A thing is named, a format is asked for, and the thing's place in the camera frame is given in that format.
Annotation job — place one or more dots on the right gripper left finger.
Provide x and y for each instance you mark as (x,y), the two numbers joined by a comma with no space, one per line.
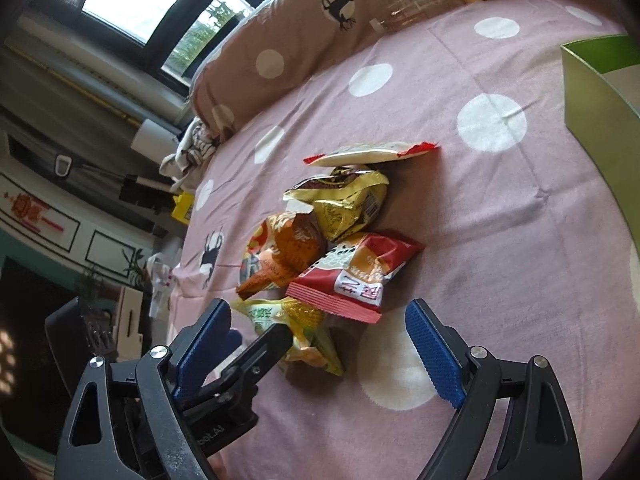
(124,421)

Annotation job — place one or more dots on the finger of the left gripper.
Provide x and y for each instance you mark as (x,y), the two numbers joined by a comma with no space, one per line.
(245,371)
(232,341)

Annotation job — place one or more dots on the yellow-green corn snack bag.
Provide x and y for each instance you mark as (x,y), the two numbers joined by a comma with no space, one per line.
(312,341)

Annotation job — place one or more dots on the orange snack bag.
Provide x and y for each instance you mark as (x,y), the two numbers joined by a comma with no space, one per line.
(282,247)

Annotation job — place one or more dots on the red snack bag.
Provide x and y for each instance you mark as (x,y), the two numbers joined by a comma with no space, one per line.
(349,280)

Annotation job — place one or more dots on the gold yellow snack bag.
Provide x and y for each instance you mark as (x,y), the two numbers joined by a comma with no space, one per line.
(344,201)

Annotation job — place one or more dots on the white red-edged snack packet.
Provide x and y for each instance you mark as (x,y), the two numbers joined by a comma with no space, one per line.
(366,154)

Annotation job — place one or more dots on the white fried chicken bag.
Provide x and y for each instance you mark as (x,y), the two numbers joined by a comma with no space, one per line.
(162,278)

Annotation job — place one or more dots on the yellow paper bag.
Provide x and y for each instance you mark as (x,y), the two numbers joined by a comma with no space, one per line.
(184,203)

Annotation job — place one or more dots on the pink polka dot bedsheet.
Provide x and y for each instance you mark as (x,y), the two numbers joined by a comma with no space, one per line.
(524,248)

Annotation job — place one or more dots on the striped white cloth pile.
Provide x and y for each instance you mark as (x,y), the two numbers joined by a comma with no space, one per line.
(186,165)

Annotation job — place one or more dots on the brown polka dot cushion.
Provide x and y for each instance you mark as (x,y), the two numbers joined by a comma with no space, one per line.
(325,25)

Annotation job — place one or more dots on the clear plastic bottle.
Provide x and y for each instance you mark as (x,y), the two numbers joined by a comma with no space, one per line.
(403,13)

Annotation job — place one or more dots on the green cardboard box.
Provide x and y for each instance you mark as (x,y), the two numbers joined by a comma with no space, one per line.
(601,94)

